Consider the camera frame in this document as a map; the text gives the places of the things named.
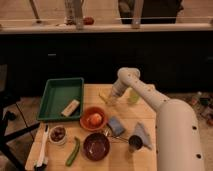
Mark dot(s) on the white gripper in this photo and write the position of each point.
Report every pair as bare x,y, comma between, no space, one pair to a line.
118,89

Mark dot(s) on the grey folded cloth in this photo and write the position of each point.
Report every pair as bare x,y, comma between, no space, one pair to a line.
141,131

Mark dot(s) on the beige rectangular block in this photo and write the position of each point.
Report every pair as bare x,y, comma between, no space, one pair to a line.
72,106

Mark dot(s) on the orange bowl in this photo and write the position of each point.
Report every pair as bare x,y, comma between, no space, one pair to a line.
84,120

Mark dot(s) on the red object on ledge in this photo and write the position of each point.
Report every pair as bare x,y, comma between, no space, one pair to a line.
88,21

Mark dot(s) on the yellow banana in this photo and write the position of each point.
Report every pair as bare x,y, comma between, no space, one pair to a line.
104,97

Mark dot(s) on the white dish brush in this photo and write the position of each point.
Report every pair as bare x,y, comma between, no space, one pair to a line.
43,146

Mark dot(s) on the blue sponge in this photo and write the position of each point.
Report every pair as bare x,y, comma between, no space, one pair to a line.
116,127

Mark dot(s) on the dark purple bowl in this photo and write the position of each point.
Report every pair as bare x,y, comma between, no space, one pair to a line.
96,146

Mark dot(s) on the white cup with grapes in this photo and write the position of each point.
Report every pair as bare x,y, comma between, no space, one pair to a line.
57,135

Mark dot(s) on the green plastic tray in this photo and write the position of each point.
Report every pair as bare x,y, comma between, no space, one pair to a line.
58,93

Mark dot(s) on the metal measuring cup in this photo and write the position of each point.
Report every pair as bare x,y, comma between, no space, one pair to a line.
135,143

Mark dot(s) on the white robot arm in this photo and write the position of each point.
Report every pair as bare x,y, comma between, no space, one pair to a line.
178,142

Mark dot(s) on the red apple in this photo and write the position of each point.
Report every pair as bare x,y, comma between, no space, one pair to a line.
95,119

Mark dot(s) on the green cucumber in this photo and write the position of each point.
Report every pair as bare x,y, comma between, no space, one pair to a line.
74,153

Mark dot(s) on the green plastic cup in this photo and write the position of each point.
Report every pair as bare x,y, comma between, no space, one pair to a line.
133,97

